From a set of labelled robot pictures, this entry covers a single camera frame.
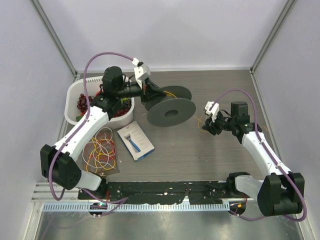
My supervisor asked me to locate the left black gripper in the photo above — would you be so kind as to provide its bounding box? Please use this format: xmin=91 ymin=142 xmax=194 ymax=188
xmin=115 ymin=77 xmax=166 ymax=105

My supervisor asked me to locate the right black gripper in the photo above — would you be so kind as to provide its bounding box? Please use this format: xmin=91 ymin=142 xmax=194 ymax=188
xmin=202 ymin=110 xmax=237 ymax=136

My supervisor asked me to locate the grey perforated cable spool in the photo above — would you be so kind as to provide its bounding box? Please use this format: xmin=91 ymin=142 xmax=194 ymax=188
xmin=144 ymin=85 xmax=196 ymax=127

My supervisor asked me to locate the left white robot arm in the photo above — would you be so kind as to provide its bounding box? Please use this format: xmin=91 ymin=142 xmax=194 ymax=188
xmin=40 ymin=66 xmax=166 ymax=201

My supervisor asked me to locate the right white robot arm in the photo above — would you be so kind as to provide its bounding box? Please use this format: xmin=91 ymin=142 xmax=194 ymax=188
xmin=202 ymin=101 xmax=305 ymax=217

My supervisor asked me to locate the razor in white box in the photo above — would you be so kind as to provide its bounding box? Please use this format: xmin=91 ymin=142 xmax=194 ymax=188
xmin=117 ymin=121 xmax=155 ymax=162

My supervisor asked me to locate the white plastic basket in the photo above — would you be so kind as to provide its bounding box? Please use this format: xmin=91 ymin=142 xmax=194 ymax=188
xmin=64 ymin=75 xmax=135 ymax=129

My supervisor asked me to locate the green leaf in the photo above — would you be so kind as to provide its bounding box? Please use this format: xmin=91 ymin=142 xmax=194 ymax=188
xmin=76 ymin=115 xmax=84 ymax=121

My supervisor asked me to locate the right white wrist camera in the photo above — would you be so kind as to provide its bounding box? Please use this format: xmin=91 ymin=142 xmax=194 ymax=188
xmin=204 ymin=101 xmax=220 ymax=122

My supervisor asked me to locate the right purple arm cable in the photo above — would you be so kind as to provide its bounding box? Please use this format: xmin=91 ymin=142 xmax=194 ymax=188
xmin=211 ymin=88 xmax=308 ymax=222

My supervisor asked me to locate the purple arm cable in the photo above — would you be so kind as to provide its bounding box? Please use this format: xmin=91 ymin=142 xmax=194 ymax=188
xmin=211 ymin=88 xmax=308 ymax=222
xmin=48 ymin=51 xmax=141 ymax=217

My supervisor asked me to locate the red grape string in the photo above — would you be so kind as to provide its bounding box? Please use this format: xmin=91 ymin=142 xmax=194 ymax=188
xmin=113 ymin=105 xmax=132 ymax=118

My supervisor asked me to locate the red cable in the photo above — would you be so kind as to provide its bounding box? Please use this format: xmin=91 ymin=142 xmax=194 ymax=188
xmin=83 ymin=133 xmax=117 ymax=166

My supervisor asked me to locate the clear tray of cables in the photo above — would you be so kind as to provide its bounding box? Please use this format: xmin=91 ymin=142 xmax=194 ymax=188
xmin=80 ymin=128 xmax=120 ymax=177

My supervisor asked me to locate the black mounting base plate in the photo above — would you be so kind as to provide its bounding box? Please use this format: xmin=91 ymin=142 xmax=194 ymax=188
xmin=93 ymin=181 xmax=245 ymax=205

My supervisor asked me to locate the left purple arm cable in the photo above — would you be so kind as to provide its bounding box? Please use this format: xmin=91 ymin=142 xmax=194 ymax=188
xmin=48 ymin=51 xmax=141 ymax=217

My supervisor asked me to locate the white slotted cable duct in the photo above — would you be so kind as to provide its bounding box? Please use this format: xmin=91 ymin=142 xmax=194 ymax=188
xmin=42 ymin=201 xmax=230 ymax=212

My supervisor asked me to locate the aluminium rail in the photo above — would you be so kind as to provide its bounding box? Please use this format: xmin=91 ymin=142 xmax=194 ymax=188
xmin=31 ymin=182 xmax=79 ymax=202

